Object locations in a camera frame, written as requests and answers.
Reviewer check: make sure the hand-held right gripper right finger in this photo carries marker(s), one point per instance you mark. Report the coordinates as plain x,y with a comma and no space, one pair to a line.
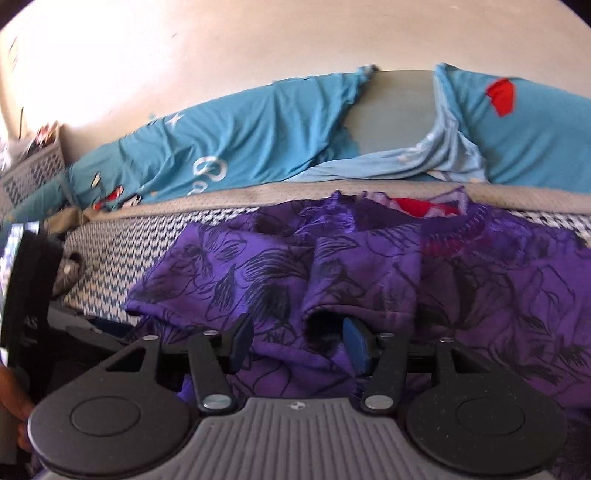
358,344

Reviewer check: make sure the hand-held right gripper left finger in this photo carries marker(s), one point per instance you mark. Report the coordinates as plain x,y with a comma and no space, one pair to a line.
242,337

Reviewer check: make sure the pink wall sticker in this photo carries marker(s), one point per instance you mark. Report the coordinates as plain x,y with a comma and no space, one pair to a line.
14,55

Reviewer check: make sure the grey padded bed rail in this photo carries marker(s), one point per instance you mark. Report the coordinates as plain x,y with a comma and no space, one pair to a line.
392,106

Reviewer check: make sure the purple floral garment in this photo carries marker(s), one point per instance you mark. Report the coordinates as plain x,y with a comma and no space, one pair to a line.
369,277

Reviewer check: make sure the folded brown patterned garment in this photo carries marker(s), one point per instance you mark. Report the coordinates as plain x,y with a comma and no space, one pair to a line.
69,274

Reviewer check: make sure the blue cartoon printed cover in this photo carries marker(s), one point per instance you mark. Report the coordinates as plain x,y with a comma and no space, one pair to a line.
254,129

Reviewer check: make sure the white perforated laundry basket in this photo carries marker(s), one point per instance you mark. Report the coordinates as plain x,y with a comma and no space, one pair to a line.
32,173

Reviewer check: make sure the thin black stick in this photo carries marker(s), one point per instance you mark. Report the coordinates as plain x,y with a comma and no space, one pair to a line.
21,122

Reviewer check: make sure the houndstooth bed mat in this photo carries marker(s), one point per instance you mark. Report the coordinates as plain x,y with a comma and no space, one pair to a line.
138,244

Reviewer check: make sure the person's left hand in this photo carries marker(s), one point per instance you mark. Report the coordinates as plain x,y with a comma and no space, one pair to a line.
11,397

